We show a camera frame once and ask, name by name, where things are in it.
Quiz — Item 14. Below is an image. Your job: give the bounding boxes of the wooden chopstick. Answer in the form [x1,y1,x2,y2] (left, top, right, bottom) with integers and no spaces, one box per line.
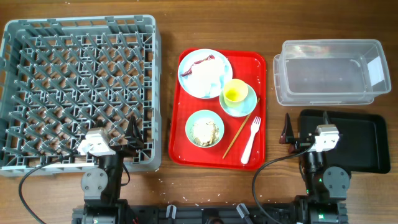
[222,112,261,159]

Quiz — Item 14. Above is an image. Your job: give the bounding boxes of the small light blue bowl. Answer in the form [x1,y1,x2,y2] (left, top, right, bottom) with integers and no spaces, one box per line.
[220,85,258,118]

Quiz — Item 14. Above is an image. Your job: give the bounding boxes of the yellow plastic cup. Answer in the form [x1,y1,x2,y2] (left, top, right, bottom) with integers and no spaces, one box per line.
[223,79,248,108]

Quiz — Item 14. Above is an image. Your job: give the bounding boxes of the rice and food scraps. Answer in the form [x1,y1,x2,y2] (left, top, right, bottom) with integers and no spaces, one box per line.
[191,118,219,147]

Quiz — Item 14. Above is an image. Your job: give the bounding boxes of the mint green bowl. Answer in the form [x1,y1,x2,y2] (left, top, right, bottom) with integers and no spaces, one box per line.
[185,110,224,148]

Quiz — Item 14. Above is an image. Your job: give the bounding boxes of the red snack wrapper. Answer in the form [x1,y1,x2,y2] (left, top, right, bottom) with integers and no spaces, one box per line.
[181,55,215,77]

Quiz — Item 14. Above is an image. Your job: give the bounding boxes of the white napkin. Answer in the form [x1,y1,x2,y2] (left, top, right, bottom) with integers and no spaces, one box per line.
[188,58,224,98]

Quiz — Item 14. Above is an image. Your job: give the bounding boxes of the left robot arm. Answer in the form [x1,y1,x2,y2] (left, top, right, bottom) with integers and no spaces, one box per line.
[72,116,144,224]

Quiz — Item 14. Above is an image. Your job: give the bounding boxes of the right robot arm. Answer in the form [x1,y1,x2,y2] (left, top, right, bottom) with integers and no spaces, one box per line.
[279,112,351,223]

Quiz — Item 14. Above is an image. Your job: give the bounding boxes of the grey dishwasher rack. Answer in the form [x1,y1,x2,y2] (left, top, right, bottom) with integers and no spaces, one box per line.
[1,15,162,177]

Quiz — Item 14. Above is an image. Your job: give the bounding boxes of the white plastic fork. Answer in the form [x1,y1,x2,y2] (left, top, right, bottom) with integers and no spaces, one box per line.
[241,116,261,165]

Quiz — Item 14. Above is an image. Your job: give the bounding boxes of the red plastic tray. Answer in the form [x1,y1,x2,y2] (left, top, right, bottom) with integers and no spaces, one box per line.
[169,50,266,170]

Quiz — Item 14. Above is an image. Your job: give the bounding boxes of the black plastic tray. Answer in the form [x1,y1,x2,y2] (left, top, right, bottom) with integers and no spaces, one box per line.
[313,111,391,174]

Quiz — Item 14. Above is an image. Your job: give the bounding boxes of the clear plastic bin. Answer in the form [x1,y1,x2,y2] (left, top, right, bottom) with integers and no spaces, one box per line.
[273,39,392,106]

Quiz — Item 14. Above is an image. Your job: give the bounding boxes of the large light blue plate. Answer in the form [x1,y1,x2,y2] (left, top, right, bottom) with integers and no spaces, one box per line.
[177,49,233,99]

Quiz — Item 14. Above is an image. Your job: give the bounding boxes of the right black cable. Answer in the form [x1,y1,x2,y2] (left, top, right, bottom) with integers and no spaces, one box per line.
[251,142,315,224]

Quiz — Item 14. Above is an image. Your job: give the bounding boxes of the black cable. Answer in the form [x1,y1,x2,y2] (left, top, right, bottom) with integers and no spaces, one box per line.
[251,142,315,224]
[17,154,77,224]

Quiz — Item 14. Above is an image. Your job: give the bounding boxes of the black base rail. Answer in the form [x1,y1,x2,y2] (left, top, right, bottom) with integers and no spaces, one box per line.
[72,202,348,224]

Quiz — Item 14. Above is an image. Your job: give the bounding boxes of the left black cable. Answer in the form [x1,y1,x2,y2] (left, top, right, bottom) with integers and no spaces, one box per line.
[17,154,77,224]

